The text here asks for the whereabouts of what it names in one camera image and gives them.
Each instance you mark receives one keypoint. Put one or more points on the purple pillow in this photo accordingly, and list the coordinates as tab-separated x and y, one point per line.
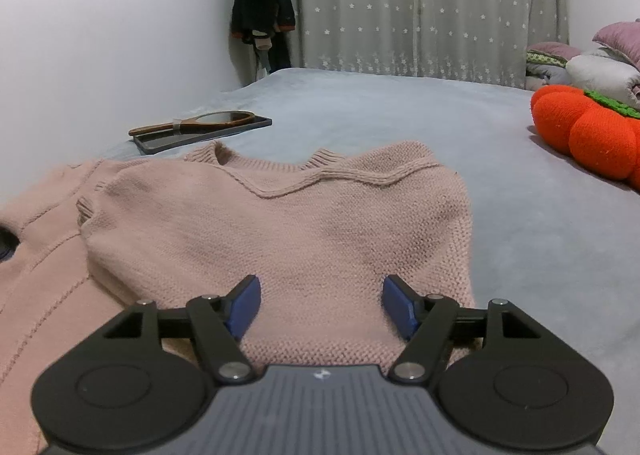
620	37

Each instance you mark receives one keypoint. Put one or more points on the black flat tray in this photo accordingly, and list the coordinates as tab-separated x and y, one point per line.
200	134

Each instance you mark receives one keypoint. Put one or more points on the white folded duvet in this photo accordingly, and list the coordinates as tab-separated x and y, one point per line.
602	72

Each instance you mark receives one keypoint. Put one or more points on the large orange pumpkin cushion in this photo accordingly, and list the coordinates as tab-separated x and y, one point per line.
585	130

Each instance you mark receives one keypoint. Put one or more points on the wooden hand mirror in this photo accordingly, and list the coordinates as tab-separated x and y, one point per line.
200	121

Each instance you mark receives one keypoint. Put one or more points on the pink knitted sweater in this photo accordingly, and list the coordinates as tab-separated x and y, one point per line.
310	225

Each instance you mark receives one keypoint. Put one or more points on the pile of folded bedding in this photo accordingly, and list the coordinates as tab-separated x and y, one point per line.
547	60

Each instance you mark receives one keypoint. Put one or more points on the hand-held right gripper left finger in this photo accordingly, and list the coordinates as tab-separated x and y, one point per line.
245	307

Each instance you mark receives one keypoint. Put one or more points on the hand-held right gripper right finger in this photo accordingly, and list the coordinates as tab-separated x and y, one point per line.
400	307

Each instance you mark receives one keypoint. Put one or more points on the grey star-print curtain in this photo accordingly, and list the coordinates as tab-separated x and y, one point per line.
425	5

